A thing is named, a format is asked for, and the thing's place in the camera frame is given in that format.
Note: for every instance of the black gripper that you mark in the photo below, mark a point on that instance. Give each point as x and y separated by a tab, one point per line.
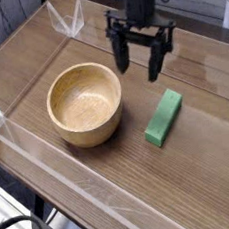
139	14

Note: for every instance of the green rectangular block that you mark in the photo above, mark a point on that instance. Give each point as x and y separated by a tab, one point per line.
165	113

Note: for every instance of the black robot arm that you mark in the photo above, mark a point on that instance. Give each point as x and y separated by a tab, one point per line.
139	24

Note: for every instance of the brown wooden bowl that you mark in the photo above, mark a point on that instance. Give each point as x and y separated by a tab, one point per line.
85	104

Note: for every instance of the clear acrylic front barrier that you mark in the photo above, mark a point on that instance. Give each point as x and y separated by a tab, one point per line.
79	192

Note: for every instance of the black table leg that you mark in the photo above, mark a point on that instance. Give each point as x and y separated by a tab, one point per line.
39	207

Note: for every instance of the clear acrylic corner bracket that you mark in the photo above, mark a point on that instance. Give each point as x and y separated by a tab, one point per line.
68	25

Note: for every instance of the white post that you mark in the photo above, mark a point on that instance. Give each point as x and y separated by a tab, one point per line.
226	16

